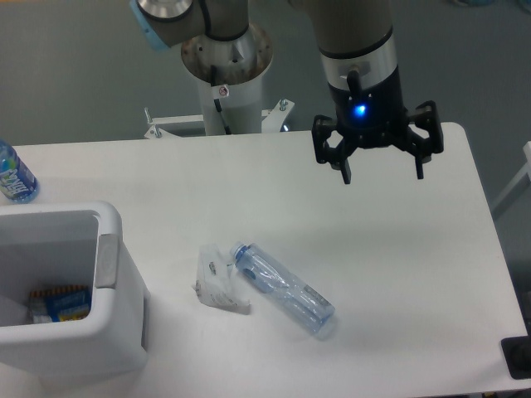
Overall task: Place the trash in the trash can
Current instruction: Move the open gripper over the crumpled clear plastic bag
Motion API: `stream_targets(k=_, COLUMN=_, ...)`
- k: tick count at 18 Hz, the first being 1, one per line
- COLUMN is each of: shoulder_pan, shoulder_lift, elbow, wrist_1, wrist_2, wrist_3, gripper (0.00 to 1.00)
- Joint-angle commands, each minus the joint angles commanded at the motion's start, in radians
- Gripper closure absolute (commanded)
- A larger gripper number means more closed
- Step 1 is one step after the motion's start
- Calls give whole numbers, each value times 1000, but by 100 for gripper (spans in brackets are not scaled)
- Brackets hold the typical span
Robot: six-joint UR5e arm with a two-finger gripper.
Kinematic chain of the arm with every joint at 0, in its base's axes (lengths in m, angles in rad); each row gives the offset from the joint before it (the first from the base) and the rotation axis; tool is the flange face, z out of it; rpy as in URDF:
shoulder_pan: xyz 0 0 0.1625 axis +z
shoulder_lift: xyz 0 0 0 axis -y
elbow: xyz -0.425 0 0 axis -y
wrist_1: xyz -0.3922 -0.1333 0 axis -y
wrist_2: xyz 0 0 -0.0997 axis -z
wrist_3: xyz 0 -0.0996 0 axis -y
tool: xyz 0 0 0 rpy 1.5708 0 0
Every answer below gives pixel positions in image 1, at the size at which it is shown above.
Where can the white plastic trash can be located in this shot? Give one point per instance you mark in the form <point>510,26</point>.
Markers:
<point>44,246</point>

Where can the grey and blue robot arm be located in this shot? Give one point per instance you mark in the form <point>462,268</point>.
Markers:
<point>355,38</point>

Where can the white paper wrapper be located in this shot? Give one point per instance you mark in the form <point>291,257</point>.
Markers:
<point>214,285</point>

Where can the blue snack packet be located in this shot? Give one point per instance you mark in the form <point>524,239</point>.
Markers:
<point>60,304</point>

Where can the black clamp at table corner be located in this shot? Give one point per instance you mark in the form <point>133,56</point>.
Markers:
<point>516,352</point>

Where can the clear plastic bottle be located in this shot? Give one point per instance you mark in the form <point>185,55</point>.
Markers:
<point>295,298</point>

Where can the white frame at right edge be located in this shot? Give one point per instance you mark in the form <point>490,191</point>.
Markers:
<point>514,189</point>

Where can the blue labelled water bottle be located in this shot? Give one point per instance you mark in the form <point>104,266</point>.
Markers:
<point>18,183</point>

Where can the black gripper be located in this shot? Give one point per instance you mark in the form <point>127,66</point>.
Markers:
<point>378,120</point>

